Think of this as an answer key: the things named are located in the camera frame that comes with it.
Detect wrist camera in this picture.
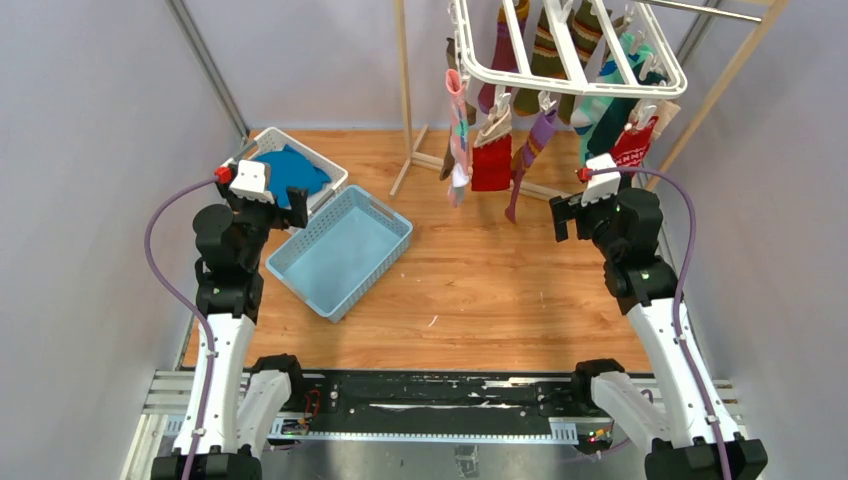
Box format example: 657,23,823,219
228,160,275,204
577,153,621,206

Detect pink patterned sock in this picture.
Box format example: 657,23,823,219
445,69,470,207

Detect purple striped sock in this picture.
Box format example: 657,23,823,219
504,109,557,224

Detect white clip sock hanger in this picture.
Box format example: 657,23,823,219
448,1,688,113

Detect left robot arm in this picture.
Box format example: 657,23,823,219
143,180,308,479

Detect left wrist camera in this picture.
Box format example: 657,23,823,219
228,160,275,204

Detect red and cream sock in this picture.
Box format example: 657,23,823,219
471,107,512,192

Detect blue cloth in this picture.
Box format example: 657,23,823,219
255,146,331,208

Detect teal and white sock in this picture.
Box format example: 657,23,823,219
571,33,668,165

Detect wooden drying rack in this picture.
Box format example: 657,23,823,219
389,0,791,203

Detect red patterned sock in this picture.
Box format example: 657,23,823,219
609,116,659,167

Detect white plastic basket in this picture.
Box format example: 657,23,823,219
215,127,348,217

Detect maroon striped sock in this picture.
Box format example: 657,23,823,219
477,0,530,114

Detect olive striped sock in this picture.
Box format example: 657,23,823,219
513,1,602,125

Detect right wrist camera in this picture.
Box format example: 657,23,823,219
577,153,621,206

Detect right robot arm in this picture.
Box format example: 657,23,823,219
549,188,768,479

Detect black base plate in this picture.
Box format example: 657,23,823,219
269,370,624,450

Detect light blue plastic basket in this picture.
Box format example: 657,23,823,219
265,185,413,323

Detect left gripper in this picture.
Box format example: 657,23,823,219
216,181,307,270

